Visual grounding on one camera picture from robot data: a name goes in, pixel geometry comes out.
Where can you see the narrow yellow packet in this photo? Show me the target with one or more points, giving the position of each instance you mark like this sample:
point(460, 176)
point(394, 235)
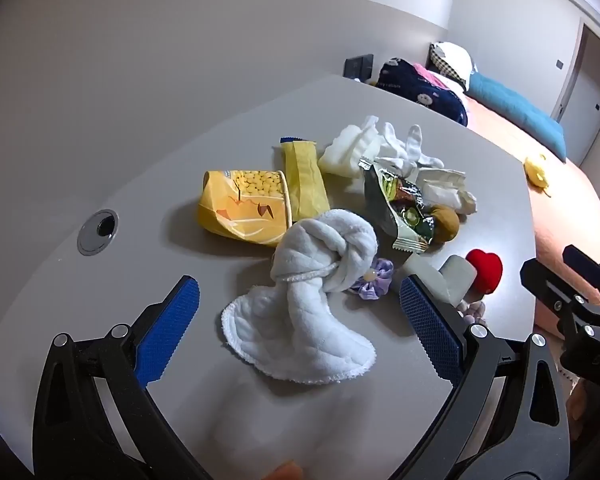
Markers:
point(302, 180)

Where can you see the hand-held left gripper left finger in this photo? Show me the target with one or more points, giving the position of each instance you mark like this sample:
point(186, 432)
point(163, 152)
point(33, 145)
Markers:
point(172, 332)

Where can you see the pink cloth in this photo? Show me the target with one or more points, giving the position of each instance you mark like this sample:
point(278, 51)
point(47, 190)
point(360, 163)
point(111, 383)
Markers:
point(437, 79)

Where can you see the crumpled white paper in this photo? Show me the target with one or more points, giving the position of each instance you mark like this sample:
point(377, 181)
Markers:
point(445, 185)

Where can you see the orange bed sheet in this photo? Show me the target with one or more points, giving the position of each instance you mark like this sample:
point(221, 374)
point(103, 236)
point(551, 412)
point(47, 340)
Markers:
point(570, 210)

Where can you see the navy printed blanket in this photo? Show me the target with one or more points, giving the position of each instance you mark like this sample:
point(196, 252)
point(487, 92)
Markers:
point(405, 80)

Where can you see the red heart plush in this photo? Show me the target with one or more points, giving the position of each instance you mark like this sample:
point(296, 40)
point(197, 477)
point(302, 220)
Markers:
point(485, 270)

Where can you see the yellow duck toy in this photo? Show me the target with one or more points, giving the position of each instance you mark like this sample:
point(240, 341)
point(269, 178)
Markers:
point(537, 170)

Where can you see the person's left hand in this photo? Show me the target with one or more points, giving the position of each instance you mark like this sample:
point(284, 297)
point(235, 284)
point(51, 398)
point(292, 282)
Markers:
point(284, 472)

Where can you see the purple scrunchie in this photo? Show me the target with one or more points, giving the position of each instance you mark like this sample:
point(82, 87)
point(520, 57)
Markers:
point(375, 285)

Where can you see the green snack wrapper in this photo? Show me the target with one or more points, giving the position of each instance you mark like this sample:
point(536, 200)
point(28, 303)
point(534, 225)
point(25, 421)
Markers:
point(380, 195)

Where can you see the checked pillow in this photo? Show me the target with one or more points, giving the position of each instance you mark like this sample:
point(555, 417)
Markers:
point(455, 60)

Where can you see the teal blanket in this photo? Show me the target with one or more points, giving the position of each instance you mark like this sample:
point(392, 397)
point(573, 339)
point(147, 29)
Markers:
point(515, 105)

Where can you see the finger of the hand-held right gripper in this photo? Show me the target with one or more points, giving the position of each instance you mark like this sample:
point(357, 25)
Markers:
point(550, 285)
point(592, 267)

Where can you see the black box on floor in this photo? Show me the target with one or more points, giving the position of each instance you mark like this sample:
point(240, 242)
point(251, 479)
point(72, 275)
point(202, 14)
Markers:
point(357, 66)

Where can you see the white knotted towel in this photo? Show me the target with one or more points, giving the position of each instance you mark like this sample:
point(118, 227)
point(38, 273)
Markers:
point(310, 320)

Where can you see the brown plush ball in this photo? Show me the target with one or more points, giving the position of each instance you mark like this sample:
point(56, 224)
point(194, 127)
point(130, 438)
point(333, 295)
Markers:
point(447, 222)

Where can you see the white socks pile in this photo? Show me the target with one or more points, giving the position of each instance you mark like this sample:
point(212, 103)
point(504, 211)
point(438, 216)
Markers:
point(415, 147)

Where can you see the translucent grey box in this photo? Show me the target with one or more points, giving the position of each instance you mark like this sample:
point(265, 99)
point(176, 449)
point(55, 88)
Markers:
point(422, 267)

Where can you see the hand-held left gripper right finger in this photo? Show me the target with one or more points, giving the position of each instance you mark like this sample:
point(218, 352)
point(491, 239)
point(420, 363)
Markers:
point(430, 330)

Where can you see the yellow snack bag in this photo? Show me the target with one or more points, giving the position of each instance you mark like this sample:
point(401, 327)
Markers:
point(230, 210)

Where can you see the white door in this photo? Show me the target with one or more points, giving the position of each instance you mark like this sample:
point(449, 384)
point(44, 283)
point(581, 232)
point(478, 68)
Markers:
point(595, 85)

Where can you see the grey block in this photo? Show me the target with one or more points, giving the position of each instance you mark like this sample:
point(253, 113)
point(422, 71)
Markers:
point(457, 275)

